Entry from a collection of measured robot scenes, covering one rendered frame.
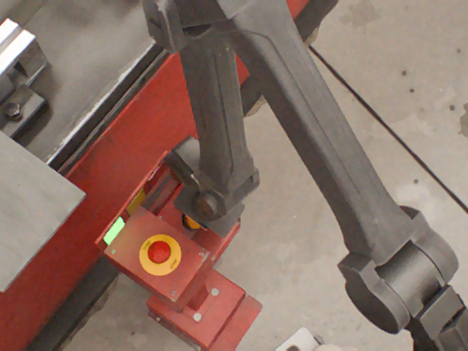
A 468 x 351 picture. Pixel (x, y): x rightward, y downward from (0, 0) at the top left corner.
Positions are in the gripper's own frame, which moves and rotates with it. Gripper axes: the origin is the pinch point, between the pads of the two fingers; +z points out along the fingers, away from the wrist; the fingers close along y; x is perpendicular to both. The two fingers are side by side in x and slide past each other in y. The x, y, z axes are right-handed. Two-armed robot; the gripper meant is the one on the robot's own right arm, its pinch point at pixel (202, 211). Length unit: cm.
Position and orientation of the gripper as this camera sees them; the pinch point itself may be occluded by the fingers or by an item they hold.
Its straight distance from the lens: 130.6
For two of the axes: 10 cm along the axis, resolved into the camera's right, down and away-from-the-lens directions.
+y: -8.1, -5.9, -0.5
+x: -5.5, 7.8, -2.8
